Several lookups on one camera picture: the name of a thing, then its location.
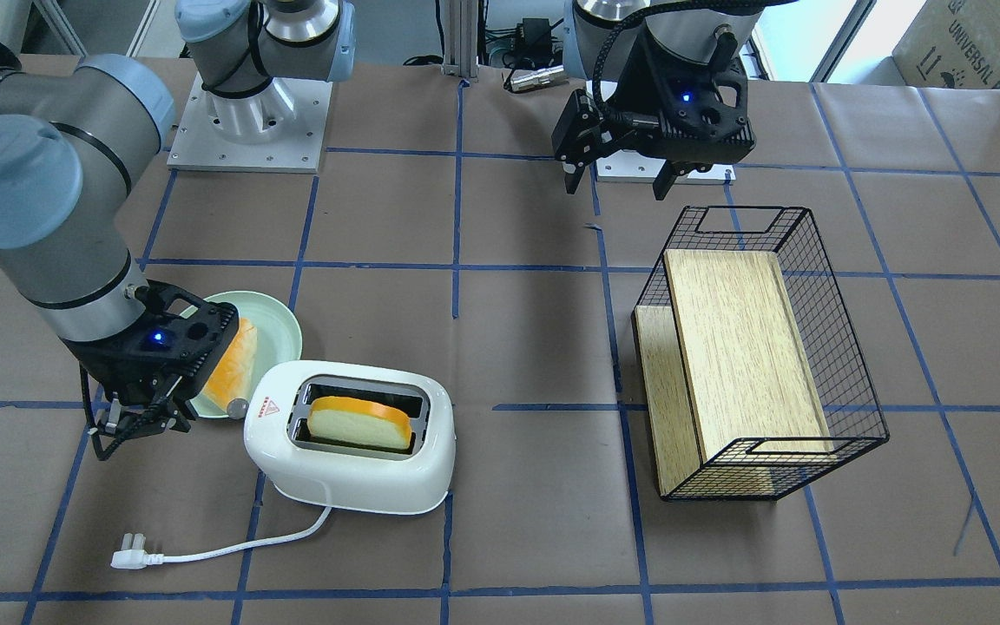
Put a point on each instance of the wooden tray board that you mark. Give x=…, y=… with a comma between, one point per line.
x=732, y=405

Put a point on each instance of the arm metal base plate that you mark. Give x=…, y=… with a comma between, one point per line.
x=631, y=167
x=280, y=130

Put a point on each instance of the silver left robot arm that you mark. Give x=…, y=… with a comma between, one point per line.
x=600, y=34

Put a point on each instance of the triangular bread on plate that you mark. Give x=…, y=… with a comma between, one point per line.
x=232, y=377

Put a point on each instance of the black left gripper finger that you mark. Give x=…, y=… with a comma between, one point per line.
x=668, y=175
x=572, y=175

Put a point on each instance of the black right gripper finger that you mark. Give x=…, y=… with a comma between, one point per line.
x=107, y=427
x=169, y=422

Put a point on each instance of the toast slice in toaster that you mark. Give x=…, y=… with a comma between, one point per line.
x=357, y=421

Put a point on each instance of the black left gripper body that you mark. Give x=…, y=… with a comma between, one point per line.
x=641, y=87

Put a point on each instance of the black power adapter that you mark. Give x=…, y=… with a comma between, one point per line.
x=533, y=43

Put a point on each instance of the cardboard box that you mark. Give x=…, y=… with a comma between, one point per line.
x=952, y=44

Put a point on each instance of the aluminium frame post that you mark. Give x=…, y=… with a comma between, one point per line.
x=461, y=24

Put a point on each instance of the silver cylindrical connector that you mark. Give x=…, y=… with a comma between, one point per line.
x=526, y=80

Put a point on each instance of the white two-slot toaster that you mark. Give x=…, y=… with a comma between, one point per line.
x=323, y=472

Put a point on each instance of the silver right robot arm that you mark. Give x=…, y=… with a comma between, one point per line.
x=73, y=147

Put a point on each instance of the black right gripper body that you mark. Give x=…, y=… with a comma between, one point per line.
x=104, y=371

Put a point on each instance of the black wire basket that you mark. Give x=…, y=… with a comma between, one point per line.
x=837, y=364

